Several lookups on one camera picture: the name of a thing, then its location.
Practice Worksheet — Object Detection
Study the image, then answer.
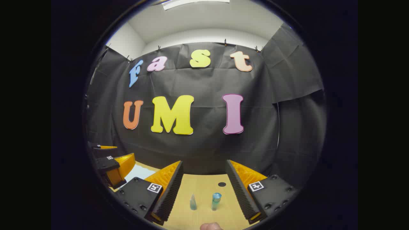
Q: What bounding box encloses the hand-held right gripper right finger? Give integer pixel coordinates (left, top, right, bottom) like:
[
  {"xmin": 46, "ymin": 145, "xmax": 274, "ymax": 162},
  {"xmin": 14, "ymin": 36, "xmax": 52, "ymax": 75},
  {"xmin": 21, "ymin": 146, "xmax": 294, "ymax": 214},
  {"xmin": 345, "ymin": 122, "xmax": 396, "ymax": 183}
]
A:
[{"xmin": 226, "ymin": 159, "xmax": 301, "ymax": 225}]

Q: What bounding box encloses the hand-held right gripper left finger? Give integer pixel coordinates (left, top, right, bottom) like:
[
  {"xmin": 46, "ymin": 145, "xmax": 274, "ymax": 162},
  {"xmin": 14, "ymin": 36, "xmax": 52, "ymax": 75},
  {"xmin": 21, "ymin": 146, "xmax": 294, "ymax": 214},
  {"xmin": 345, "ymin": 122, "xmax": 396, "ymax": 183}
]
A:
[{"xmin": 113, "ymin": 160, "xmax": 184, "ymax": 226}]

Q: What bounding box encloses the teal cylindrical bottle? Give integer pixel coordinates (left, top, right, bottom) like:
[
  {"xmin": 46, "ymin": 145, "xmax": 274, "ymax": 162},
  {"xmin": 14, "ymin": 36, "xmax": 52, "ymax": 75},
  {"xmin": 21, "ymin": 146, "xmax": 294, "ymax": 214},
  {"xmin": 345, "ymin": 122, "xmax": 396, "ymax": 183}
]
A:
[{"xmin": 212, "ymin": 192, "xmax": 222, "ymax": 211}]

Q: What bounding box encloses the light blue suitcase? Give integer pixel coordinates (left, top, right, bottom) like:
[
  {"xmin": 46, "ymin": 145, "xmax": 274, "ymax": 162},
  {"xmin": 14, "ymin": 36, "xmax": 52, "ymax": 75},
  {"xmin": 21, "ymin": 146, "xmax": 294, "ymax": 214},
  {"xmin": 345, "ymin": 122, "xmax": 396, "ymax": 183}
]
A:
[{"xmin": 123, "ymin": 163, "xmax": 158, "ymax": 190}]

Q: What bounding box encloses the black backdrop cloth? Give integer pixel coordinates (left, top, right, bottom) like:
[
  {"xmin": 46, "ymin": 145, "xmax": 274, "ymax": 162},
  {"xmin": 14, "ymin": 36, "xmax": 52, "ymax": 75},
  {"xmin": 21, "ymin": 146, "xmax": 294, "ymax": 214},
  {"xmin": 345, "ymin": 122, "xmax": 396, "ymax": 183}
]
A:
[{"xmin": 86, "ymin": 24, "xmax": 327, "ymax": 189}]

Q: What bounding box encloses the ceiling light panel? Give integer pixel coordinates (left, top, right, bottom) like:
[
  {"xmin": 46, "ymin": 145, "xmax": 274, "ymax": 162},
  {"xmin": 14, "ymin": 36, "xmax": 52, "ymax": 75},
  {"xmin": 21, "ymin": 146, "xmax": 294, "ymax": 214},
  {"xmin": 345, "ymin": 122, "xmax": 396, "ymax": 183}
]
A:
[{"xmin": 161, "ymin": 0, "xmax": 230, "ymax": 11}]

